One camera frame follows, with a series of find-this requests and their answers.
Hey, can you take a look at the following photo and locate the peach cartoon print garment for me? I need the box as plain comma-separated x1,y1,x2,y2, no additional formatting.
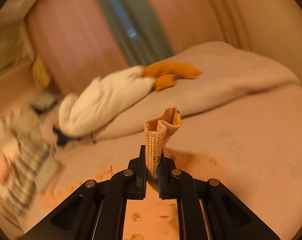
121,106,182,240

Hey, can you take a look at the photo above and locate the dark navy garment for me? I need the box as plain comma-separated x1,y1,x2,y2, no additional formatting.
52,127,81,146

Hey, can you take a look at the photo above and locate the white plush goose toy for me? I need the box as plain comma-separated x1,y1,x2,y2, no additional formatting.
53,61,202,140

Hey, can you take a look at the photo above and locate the plaid grey white pillow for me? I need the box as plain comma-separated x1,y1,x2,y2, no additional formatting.
0,109,61,221

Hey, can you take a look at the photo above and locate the pink folded duvet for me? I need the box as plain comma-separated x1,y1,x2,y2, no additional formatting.
93,41,299,140

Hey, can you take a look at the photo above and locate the grey blue curtain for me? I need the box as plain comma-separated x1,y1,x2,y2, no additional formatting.
98,0,173,66

